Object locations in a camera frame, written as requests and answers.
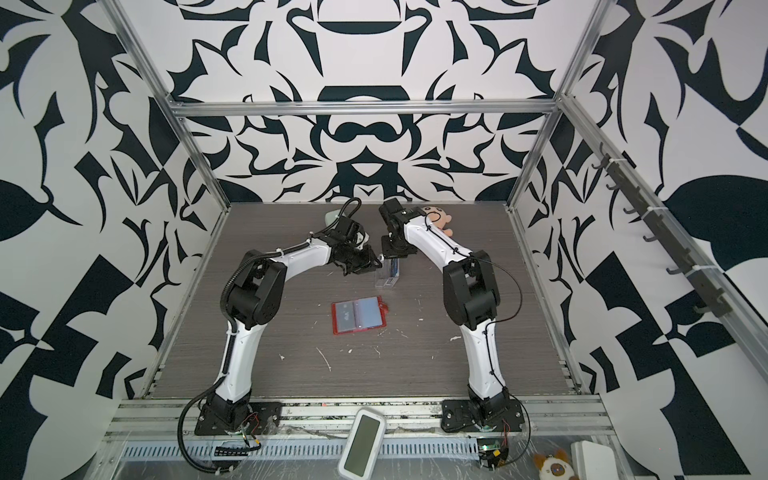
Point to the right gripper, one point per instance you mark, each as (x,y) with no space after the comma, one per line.
(388,250)

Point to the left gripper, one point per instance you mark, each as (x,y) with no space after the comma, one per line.
(370,264)

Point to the clear plastic card box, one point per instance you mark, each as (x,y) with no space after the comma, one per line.
(388,274)

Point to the red card holder wallet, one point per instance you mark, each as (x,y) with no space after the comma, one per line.
(358,315)

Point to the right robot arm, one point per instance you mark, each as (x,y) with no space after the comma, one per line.
(471,298)

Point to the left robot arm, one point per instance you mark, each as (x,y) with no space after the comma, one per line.
(252,297)

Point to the mint green glasses case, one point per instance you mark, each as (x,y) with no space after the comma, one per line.
(331,217)

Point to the pink plush doll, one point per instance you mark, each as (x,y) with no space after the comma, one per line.
(439,218)

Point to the white timer display device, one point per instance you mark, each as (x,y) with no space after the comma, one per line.
(363,445)

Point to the small green circuit board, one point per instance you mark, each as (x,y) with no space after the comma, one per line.
(492,452)

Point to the white brown plush toy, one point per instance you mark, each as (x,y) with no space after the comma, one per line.
(554,467)

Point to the white box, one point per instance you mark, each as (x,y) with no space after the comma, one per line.
(593,461)

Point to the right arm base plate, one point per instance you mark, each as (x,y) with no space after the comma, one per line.
(496,415)

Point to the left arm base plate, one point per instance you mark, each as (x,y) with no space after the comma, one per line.
(252,418)

